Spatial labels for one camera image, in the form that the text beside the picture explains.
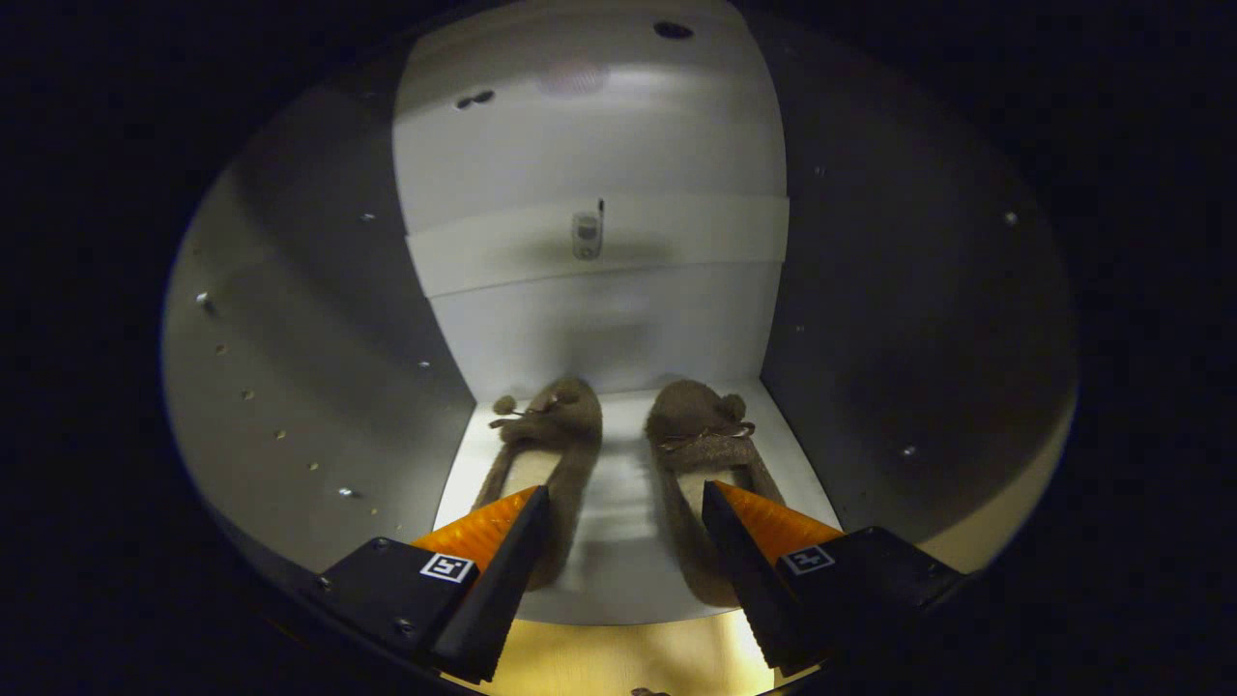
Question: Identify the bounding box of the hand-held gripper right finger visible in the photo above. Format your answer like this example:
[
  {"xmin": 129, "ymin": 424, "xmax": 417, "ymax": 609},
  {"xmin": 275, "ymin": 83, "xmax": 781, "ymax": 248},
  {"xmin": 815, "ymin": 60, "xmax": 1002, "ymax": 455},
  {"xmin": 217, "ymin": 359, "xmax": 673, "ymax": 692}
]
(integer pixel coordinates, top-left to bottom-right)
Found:
[{"xmin": 702, "ymin": 480, "xmax": 967, "ymax": 678}]

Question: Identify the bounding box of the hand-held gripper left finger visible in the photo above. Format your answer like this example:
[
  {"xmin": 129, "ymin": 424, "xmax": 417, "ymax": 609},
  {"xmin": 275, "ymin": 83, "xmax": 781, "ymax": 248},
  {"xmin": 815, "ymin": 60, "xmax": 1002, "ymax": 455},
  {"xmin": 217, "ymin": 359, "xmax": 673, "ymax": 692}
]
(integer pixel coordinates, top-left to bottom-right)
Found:
[{"xmin": 314, "ymin": 485, "xmax": 552, "ymax": 684}]

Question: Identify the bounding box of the brown fuzzy shoe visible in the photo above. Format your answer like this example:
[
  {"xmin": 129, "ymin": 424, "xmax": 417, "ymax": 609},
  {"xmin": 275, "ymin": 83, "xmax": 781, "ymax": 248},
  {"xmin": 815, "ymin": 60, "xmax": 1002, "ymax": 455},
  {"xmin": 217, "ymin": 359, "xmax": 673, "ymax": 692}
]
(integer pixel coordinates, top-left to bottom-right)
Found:
[
  {"xmin": 471, "ymin": 377, "xmax": 605, "ymax": 593},
  {"xmin": 645, "ymin": 379, "xmax": 789, "ymax": 608}
]

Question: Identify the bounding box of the grey shoe cabinet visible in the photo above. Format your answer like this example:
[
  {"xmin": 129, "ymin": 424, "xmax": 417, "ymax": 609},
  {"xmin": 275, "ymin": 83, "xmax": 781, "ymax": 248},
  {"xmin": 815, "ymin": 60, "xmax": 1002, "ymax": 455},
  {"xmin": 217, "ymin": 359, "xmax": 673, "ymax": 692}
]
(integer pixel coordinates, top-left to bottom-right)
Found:
[{"xmin": 159, "ymin": 0, "xmax": 1079, "ymax": 629}]

